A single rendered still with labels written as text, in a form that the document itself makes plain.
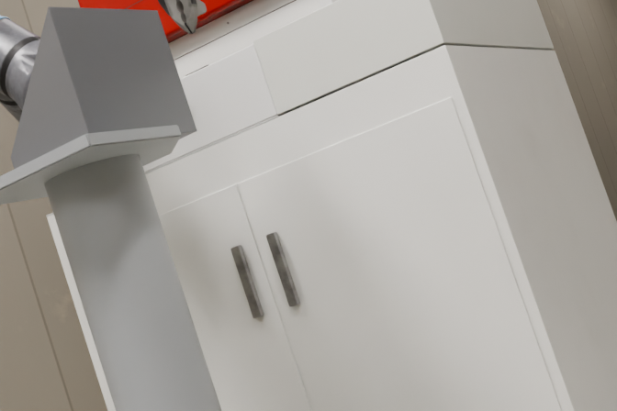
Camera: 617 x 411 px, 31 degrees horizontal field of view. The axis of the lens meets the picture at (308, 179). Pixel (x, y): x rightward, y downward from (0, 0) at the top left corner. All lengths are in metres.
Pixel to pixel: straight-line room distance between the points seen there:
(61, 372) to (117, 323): 2.48
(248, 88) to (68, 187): 0.44
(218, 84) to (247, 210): 0.24
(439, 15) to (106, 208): 0.64
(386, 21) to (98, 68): 0.50
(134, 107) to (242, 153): 0.32
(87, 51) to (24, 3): 2.96
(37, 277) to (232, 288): 2.21
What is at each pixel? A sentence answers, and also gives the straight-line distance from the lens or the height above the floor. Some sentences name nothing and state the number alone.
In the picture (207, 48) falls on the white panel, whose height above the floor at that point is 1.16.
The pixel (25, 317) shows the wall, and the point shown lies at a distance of 4.17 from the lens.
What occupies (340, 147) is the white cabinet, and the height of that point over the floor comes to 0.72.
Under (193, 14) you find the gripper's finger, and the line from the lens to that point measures 2.16.
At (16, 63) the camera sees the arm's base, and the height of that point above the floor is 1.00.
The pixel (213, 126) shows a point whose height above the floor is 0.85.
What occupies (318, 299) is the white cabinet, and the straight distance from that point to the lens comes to 2.01.
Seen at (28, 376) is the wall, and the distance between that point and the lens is 4.12.
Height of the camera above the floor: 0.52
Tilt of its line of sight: 5 degrees up
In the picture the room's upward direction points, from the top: 19 degrees counter-clockwise
